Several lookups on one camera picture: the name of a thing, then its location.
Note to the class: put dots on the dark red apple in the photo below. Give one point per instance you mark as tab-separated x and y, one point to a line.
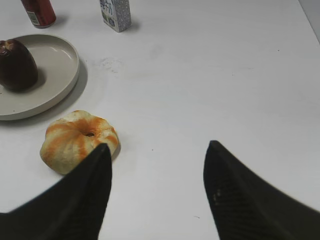
18	69

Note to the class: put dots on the orange white pumpkin toy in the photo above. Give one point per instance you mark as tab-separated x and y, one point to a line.
72	138

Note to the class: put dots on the beige round plate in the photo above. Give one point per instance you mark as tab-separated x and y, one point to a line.
58	65

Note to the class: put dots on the red soda can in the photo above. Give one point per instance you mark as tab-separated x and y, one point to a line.
40	12

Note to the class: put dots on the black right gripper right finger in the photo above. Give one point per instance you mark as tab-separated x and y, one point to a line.
246	207

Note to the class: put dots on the white milk carton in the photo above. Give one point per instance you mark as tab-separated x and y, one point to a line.
116	14

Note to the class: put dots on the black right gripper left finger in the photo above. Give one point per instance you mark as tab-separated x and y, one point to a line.
72	209

